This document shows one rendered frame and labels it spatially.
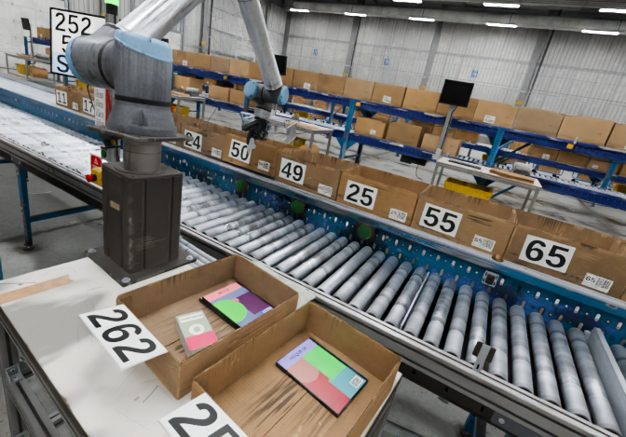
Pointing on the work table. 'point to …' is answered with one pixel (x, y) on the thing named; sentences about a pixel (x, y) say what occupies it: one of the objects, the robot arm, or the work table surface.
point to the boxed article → (195, 332)
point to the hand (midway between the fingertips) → (249, 151)
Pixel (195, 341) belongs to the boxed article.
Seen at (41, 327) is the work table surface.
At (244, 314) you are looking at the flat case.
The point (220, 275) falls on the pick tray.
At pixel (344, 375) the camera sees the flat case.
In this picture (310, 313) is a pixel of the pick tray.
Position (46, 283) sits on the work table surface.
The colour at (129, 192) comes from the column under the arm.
